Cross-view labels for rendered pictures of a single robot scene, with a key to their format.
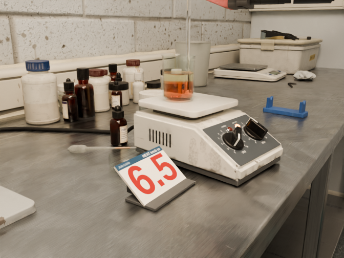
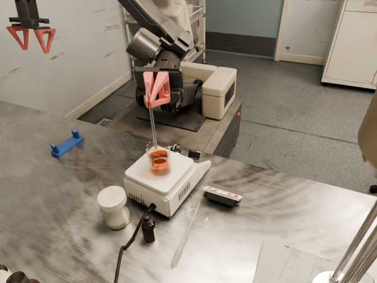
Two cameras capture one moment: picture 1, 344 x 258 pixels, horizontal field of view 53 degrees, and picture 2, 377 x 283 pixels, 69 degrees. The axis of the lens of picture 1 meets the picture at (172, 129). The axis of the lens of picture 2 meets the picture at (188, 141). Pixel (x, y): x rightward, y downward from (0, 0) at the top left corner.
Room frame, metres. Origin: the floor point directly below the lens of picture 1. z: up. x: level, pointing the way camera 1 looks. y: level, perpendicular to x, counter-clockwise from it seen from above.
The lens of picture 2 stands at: (0.55, 0.44, 1.27)
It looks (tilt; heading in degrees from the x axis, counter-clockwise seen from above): 38 degrees down; 261
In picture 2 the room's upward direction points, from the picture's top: 2 degrees counter-clockwise
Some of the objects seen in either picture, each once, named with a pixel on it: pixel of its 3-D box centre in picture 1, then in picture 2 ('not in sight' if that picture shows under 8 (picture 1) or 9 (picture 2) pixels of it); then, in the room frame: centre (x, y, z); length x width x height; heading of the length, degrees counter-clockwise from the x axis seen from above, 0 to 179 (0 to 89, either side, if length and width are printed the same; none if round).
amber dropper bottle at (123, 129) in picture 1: (118, 124); (148, 226); (0.58, 0.09, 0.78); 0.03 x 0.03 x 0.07
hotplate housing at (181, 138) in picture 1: (200, 131); (168, 174); (0.53, -0.05, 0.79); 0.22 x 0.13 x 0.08; 48
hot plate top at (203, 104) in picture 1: (188, 102); (160, 167); (0.54, -0.03, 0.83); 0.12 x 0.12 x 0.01; 48
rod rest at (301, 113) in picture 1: (285, 106); (66, 141); (0.81, -0.27, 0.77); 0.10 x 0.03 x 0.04; 51
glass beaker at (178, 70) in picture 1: (179, 77); (160, 158); (0.54, -0.01, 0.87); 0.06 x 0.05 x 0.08; 36
